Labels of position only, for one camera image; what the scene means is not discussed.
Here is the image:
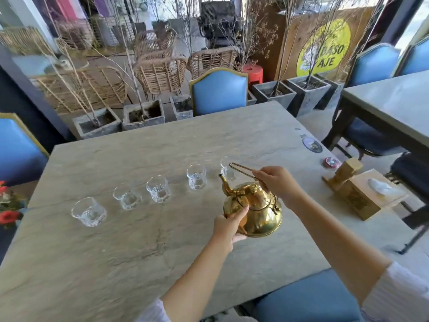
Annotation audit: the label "grey stone side table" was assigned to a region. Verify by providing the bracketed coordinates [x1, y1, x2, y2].
[322, 70, 429, 155]

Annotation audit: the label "gold metal teapot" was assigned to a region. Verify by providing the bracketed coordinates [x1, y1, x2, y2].
[219, 162, 283, 238]

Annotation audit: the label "grey concrete planter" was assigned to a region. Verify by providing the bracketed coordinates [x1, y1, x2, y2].
[122, 100, 166, 131]
[251, 80, 297, 110]
[315, 73, 346, 111]
[72, 107, 122, 139]
[286, 75, 332, 118]
[169, 94, 194, 121]

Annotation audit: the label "person's left hand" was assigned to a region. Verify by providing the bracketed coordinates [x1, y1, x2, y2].
[213, 204, 250, 252]

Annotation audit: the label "white tissue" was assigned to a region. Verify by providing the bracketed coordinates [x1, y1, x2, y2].
[367, 178, 396, 197]

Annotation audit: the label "white striped sleeve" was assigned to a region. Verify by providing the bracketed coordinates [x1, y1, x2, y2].
[360, 261, 429, 322]
[135, 298, 172, 322]

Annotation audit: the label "blue chair with gold frame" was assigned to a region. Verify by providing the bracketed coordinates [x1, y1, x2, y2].
[189, 67, 249, 117]
[0, 112, 50, 187]
[332, 43, 407, 161]
[394, 34, 429, 77]

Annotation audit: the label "red plastic stool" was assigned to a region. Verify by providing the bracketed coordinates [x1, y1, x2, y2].
[242, 64, 264, 91]

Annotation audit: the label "person's right forearm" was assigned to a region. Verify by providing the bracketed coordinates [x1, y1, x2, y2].
[288, 191, 393, 304]

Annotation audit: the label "wooden tissue box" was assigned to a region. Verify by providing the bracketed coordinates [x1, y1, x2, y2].
[342, 168, 409, 221]

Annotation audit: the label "clear textured drinking glass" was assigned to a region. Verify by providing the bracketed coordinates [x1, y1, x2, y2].
[71, 197, 108, 228]
[220, 156, 242, 181]
[113, 185, 143, 211]
[186, 164, 207, 191]
[146, 175, 171, 203]

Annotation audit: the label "wooden board with yellow sign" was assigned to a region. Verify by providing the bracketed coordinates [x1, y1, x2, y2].
[274, 6, 377, 82]

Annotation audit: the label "woven rattan chair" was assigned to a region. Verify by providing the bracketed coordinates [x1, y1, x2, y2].
[0, 26, 56, 57]
[32, 65, 128, 113]
[187, 46, 240, 80]
[133, 29, 177, 61]
[133, 56, 189, 101]

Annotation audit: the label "white striped right sleeve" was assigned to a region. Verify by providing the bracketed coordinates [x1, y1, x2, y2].
[360, 261, 429, 322]

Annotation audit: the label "wooden block holder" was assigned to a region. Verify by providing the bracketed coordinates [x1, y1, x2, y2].
[322, 157, 364, 192]

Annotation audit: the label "person's left forearm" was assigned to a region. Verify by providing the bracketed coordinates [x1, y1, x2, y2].
[160, 239, 233, 322]

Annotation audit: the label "red artificial flowers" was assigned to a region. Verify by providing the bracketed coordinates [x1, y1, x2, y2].
[0, 180, 29, 230]

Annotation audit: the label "black covered equipment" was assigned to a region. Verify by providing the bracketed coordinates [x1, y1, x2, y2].
[197, 0, 242, 49]

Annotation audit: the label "person's right hand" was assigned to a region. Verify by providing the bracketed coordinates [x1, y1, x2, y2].
[252, 166, 304, 209]

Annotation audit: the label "white striped left sleeve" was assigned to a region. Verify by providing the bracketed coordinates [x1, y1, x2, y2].
[135, 298, 172, 322]

